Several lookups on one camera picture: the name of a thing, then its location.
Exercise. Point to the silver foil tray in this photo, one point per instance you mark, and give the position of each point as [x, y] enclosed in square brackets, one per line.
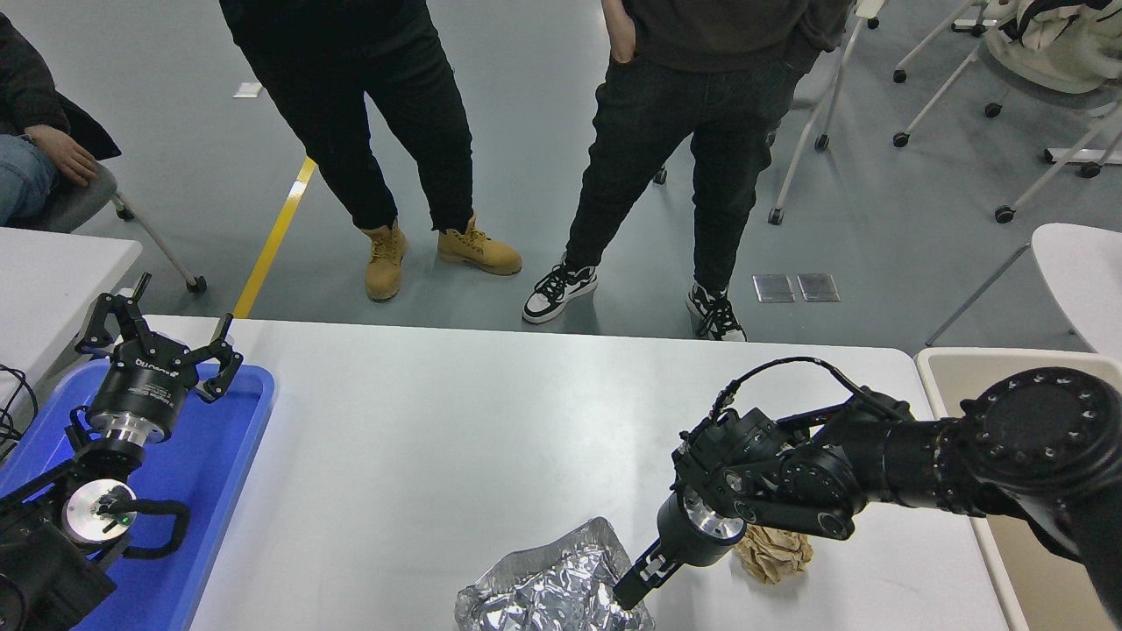
[543, 596]

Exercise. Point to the white rectangular side table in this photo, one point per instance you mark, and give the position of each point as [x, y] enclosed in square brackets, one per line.
[53, 280]

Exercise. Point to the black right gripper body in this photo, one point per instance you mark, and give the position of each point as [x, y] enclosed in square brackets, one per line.
[688, 539]

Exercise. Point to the seated person's hand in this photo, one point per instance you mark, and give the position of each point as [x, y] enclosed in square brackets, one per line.
[66, 156]

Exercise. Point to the grey seat white frame chair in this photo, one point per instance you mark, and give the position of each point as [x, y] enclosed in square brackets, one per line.
[820, 105]

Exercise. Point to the person's right hand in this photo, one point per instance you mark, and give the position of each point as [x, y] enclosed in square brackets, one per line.
[621, 31]

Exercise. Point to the blue plastic tray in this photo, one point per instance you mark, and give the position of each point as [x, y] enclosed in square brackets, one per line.
[219, 456]

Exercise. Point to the cream jacket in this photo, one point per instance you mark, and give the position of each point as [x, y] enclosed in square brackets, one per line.
[1061, 48]

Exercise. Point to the tan paper ball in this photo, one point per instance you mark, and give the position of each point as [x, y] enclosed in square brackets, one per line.
[780, 556]

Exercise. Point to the white frame rolling chair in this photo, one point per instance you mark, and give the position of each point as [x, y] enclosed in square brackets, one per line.
[933, 39]
[1052, 96]

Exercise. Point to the seated person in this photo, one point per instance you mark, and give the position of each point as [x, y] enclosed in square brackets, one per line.
[26, 88]

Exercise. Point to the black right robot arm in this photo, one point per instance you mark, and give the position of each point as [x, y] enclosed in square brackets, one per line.
[920, 464]

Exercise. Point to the large pale plastic bin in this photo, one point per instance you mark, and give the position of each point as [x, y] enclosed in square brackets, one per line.
[1017, 578]

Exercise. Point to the metal floor socket plate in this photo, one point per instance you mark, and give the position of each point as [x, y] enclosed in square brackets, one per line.
[774, 288]
[819, 287]

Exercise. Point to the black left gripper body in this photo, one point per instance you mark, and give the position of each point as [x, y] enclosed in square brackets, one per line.
[140, 386]

